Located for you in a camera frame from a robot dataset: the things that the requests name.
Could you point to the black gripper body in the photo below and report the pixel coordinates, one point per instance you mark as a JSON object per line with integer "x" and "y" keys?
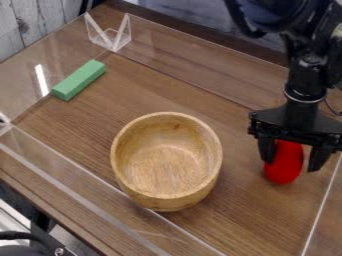
{"x": 297, "y": 121}

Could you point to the red plush fruit green stem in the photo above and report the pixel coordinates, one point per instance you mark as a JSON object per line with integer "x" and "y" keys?
{"x": 285, "y": 169}

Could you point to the wooden bowl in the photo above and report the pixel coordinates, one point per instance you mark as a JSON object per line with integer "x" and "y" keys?
{"x": 166, "y": 158}

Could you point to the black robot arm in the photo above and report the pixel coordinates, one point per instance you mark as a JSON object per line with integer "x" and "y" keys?
{"x": 309, "y": 25}

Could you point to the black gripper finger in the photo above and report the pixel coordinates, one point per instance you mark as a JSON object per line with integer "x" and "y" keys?
{"x": 268, "y": 148}
{"x": 320, "y": 155}

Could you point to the black bracket with cable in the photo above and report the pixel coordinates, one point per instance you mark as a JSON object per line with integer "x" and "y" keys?
{"x": 32, "y": 241}

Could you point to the clear acrylic enclosure walls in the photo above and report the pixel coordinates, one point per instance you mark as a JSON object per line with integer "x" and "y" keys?
{"x": 57, "y": 144}

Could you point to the green rectangular block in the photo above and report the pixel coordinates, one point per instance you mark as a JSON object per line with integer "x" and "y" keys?
{"x": 78, "y": 80}

